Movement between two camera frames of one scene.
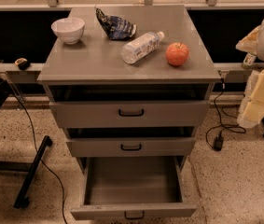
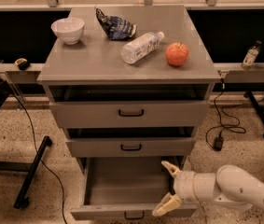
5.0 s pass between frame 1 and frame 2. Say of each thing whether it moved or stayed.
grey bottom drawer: stayed
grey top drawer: stayed
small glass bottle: stayed
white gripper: moved
